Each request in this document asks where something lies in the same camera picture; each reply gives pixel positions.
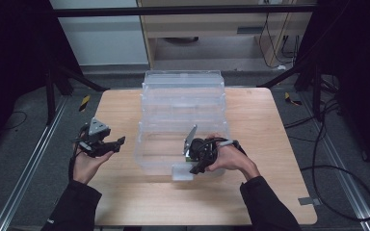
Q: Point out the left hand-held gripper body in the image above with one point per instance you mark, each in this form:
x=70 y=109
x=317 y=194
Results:
x=94 y=141

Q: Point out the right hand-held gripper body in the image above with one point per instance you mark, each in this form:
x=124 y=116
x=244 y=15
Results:
x=202 y=150

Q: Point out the clear plastic storage box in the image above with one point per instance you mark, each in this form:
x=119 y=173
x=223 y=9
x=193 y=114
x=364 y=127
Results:
x=179 y=109

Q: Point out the person's left hand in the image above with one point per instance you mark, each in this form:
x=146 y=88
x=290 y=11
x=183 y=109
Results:
x=86 y=165

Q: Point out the person's right hand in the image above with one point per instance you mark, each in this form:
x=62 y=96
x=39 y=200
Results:
x=232 y=159

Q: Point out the yellow and black tape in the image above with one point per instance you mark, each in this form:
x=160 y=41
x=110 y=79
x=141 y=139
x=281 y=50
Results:
x=84 y=103
x=289 y=98

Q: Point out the black metal stand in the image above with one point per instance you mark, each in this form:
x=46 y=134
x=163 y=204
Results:
x=49 y=96
x=317 y=93

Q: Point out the white cabinet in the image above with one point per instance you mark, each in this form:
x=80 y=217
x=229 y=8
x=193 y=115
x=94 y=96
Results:
x=102 y=38

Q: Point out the grey tape strip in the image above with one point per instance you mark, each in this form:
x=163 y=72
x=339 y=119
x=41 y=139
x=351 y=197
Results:
x=308 y=201

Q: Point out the dark curtain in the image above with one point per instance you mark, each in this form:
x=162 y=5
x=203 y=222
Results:
x=359 y=64
x=9 y=64

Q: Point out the light wooden desk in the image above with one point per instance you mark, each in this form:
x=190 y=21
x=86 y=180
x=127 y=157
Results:
x=205 y=24

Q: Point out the black horizontal bar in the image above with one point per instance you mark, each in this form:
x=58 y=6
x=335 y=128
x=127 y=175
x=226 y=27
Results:
x=173 y=10

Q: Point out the aluminium floor rail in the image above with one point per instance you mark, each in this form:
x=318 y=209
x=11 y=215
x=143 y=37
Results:
x=343 y=179
x=29 y=163

